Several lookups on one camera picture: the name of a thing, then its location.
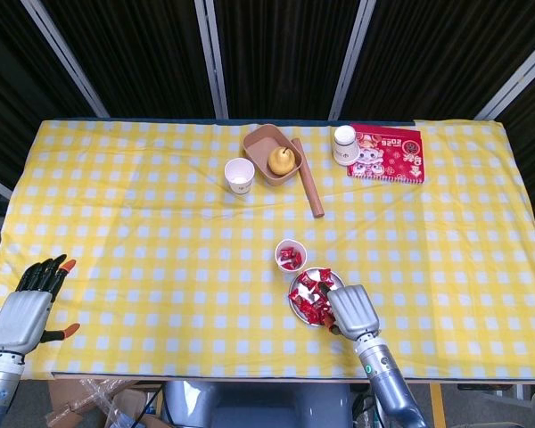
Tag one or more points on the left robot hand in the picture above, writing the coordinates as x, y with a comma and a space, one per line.
20, 321

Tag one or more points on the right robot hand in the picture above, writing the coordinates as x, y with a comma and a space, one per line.
352, 312

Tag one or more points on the round metal plate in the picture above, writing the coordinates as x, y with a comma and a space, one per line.
314, 292

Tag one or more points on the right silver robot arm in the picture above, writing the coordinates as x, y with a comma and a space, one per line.
383, 374

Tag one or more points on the brown cardboard box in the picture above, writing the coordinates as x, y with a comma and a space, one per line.
64, 397

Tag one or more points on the white paper cup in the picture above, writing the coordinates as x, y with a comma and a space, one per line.
240, 174
291, 243

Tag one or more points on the yellow table leg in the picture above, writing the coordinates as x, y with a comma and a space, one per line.
437, 401

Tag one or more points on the grey robot torso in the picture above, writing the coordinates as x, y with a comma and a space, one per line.
258, 405

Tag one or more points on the wooden rolling pin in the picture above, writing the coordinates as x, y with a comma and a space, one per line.
310, 183

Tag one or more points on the red spiral calendar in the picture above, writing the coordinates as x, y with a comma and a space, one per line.
397, 160

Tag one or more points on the white jar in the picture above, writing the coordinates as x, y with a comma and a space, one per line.
344, 149

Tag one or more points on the yellow pear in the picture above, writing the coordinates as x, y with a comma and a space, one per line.
280, 162

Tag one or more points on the yellow white checkered tablecloth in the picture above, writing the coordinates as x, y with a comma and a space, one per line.
160, 223

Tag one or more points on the brown paper food box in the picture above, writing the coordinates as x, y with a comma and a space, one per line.
258, 147

